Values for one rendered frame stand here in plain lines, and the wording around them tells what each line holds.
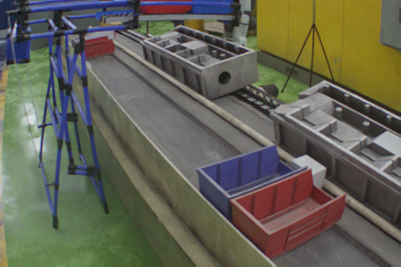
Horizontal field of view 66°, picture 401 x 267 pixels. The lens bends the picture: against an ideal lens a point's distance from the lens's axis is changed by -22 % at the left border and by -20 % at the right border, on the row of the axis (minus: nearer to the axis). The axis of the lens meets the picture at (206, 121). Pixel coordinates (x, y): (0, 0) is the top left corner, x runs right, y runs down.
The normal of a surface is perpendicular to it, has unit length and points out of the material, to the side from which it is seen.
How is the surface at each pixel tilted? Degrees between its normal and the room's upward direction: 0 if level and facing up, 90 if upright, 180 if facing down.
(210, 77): 90
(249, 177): 88
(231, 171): 88
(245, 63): 90
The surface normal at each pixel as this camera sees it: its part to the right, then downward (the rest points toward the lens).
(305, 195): 0.49, 0.34
